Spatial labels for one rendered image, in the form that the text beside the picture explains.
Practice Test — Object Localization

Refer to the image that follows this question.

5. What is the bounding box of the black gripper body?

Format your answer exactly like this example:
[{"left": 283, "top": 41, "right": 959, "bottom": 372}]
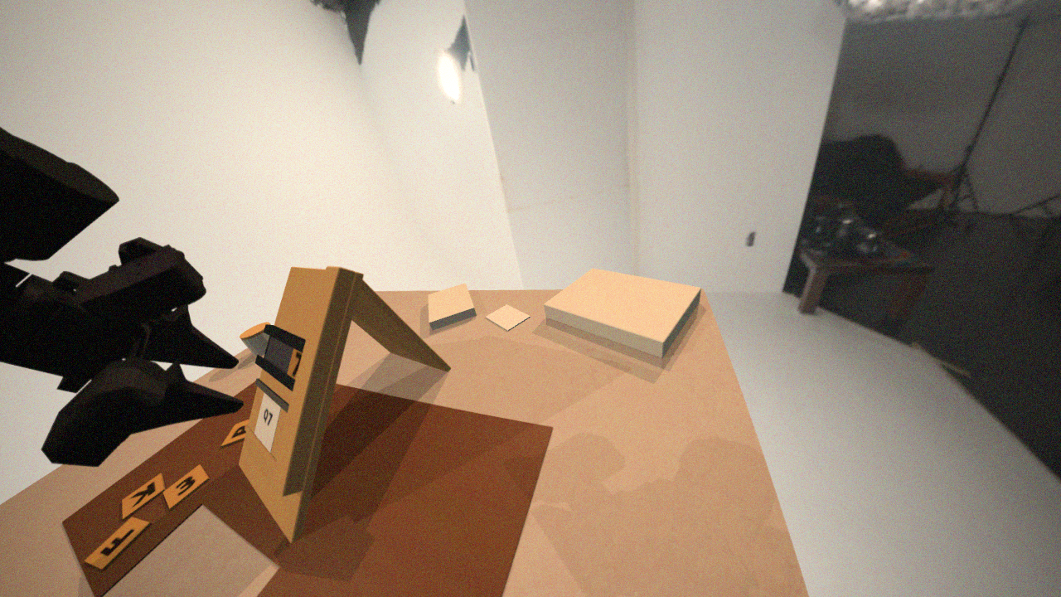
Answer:
[{"left": 0, "top": 274, "right": 174, "bottom": 467}]

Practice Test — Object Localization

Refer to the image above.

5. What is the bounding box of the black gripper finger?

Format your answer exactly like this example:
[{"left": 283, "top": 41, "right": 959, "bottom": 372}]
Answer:
[
  {"left": 143, "top": 305, "right": 239, "bottom": 369},
  {"left": 128, "top": 361, "right": 244, "bottom": 437}
]

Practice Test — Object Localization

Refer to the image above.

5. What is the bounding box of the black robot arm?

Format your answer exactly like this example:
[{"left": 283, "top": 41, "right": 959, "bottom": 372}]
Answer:
[{"left": 0, "top": 127, "right": 206, "bottom": 346}]

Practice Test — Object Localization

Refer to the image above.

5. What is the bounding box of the grey cylinder with orange lid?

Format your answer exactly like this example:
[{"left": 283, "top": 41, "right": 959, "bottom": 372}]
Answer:
[{"left": 240, "top": 322, "right": 269, "bottom": 357}]

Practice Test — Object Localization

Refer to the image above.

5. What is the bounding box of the cream paper ticket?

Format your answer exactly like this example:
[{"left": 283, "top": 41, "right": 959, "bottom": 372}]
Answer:
[{"left": 254, "top": 393, "right": 281, "bottom": 452}]

